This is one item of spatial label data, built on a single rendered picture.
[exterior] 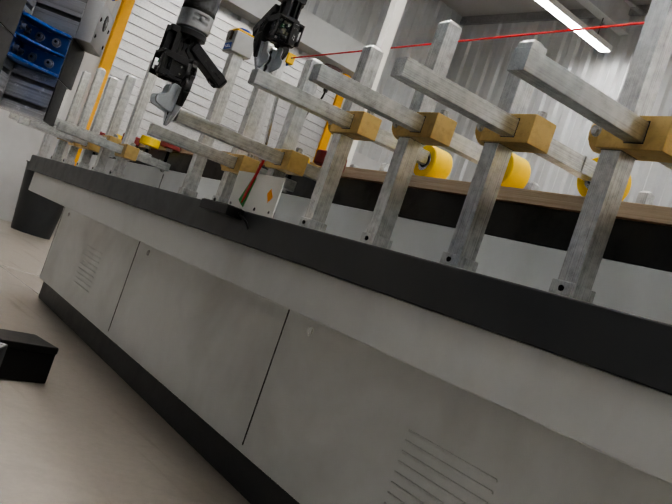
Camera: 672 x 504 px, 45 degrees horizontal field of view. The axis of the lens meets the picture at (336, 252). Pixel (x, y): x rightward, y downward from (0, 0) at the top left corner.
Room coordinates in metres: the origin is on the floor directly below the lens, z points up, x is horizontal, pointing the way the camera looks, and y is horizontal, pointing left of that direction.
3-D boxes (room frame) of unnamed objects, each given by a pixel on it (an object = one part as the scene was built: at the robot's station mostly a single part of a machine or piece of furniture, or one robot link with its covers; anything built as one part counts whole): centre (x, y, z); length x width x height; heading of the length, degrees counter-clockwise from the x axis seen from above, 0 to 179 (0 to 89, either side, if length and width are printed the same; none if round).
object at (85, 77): (3.89, 1.41, 0.92); 0.04 x 0.04 x 0.48; 33
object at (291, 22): (1.92, 0.30, 1.16); 0.09 x 0.08 x 0.12; 33
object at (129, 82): (3.26, 1.01, 0.88); 0.04 x 0.04 x 0.48; 33
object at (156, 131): (2.15, 0.36, 0.82); 0.44 x 0.03 x 0.04; 123
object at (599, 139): (1.13, -0.35, 0.95); 0.14 x 0.06 x 0.05; 33
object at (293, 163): (1.98, 0.19, 0.85); 0.14 x 0.06 x 0.05; 33
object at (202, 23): (1.78, 0.46, 1.05); 0.08 x 0.08 x 0.05
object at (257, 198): (2.01, 0.24, 0.75); 0.26 x 0.01 x 0.10; 33
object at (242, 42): (2.43, 0.48, 1.18); 0.07 x 0.07 x 0.08; 33
